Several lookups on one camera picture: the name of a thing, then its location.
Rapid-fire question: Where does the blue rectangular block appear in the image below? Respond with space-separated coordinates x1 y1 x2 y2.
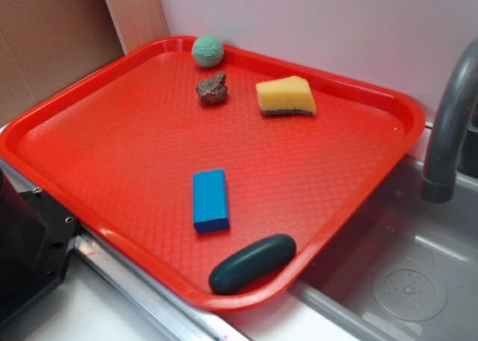
193 169 230 234

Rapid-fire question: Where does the grey toy sink basin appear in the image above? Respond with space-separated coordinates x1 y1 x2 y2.
291 157 477 340

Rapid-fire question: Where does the red plastic tray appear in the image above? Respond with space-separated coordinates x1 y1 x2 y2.
1 37 425 311

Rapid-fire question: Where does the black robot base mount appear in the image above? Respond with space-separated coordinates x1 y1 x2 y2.
1 173 78 327

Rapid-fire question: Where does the yellow sponge with scourer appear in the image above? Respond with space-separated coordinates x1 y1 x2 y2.
256 75 317 116

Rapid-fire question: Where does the dark green oval object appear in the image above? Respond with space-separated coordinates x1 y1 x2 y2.
208 234 297 295

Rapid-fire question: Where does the green dimpled ball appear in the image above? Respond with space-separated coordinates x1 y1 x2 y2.
191 35 224 68

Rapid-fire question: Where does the aluminium rail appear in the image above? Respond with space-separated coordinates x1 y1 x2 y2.
0 157 255 341

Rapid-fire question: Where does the brown cardboard panel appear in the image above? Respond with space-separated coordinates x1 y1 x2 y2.
1 0 123 125

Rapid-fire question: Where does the grey faucet spout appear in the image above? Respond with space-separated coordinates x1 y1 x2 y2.
420 40 477 203

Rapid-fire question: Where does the brown rock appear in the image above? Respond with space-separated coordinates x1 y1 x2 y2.
196 72 228 104

